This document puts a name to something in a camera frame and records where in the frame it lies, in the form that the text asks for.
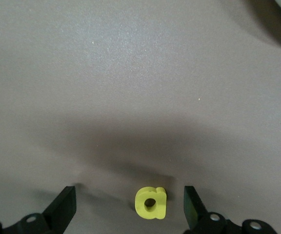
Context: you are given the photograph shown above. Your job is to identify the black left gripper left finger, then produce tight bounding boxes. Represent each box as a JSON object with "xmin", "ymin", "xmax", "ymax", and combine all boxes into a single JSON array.
[{"xmin": 1, "ymin": 185, "xmax": 77, "ymax": 234}]

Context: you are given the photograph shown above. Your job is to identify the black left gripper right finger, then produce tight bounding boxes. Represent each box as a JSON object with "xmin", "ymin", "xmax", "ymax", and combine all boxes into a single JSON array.
[{"xmin": 183, "ymin": 185, "xmax": 243, "ymax": 234}]

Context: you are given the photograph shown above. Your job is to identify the yellow letter a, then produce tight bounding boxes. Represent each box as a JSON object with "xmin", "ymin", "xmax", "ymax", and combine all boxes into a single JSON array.
[{"xmin": 134, "ymin": 186, "xmax": 167, "ymax": 220}]

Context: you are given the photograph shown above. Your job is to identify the brown table cover sheet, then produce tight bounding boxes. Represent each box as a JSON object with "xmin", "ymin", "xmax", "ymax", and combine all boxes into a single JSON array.
[{"xmin": 0, "ymin": 0, "xmax": 281, "ymax": 234}]

